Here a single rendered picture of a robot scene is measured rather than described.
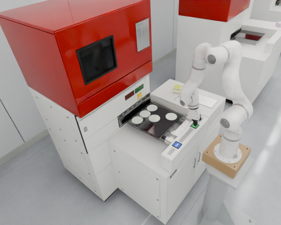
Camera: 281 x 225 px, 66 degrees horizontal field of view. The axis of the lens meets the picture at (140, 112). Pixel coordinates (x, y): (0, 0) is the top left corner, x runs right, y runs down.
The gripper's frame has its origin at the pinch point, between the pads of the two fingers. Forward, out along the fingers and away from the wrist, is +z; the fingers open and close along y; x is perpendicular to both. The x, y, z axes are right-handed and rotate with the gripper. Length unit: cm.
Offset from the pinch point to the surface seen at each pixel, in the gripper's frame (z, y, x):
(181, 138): 3.1, -2.2, -18.1
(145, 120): 0.4, -42.1, -12.9
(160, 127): 3.8, -26.6, -11.9
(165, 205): 55, -7, -46
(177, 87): -11.7, -35.0, 30.5
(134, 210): 90, -51, -51
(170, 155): 3.4, 0.7, -36.8
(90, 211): 83, -85, -80
